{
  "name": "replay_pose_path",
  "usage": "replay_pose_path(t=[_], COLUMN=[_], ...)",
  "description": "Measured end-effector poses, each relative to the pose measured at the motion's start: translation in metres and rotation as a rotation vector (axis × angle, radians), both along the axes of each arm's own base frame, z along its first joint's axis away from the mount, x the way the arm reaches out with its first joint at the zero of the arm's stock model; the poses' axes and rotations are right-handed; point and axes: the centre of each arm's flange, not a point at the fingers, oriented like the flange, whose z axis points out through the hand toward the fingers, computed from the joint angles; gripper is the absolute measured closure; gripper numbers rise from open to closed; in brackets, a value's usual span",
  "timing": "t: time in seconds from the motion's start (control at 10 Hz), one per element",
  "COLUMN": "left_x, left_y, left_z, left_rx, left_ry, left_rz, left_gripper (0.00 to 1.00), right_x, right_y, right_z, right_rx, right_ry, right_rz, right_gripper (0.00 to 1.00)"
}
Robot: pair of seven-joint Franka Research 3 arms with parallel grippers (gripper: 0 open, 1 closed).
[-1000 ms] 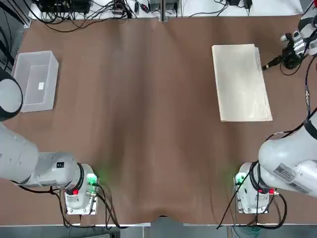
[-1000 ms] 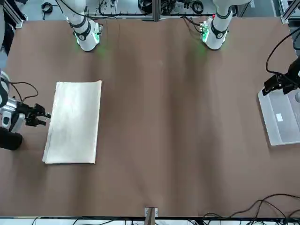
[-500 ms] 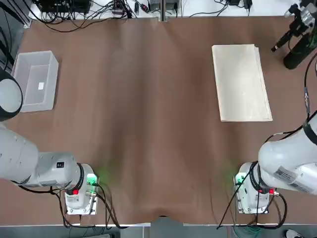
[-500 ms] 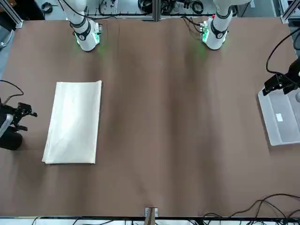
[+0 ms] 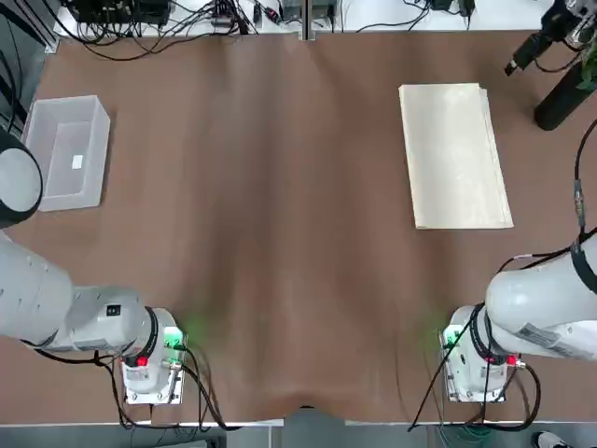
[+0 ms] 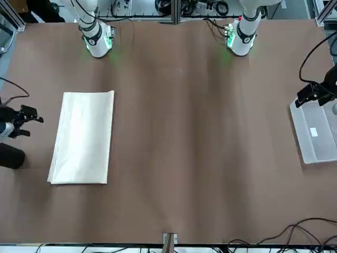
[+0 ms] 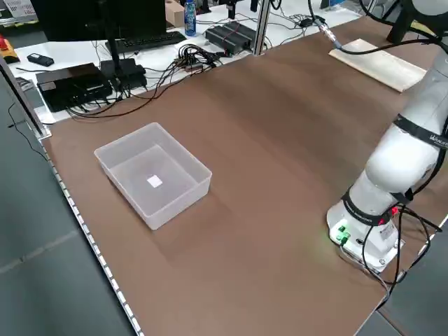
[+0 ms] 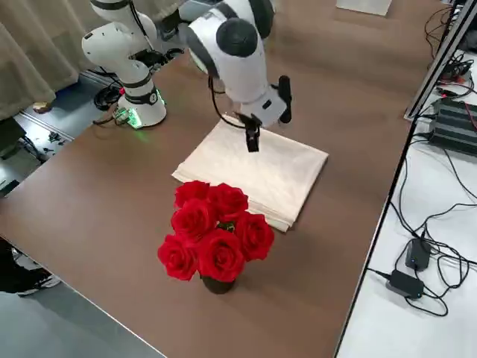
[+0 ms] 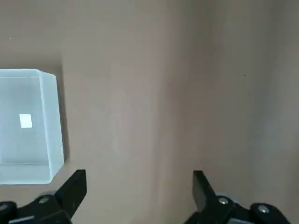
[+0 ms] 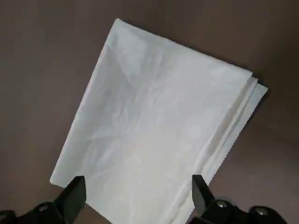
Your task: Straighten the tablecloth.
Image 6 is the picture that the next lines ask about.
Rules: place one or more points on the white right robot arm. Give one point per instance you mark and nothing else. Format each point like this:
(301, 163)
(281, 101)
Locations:
(96, 39)

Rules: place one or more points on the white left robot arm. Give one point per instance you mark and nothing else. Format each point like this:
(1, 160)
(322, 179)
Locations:
(243, 39)

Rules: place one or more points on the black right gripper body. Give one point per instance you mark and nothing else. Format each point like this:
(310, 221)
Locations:
(6, 113)

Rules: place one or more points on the small green circuit board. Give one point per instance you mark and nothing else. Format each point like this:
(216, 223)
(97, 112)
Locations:
(229, 29)

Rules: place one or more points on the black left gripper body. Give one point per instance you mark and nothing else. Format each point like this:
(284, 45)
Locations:
(331, 79)

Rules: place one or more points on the clear plastic box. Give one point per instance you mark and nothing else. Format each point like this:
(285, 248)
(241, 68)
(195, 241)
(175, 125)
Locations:
(313, 142)

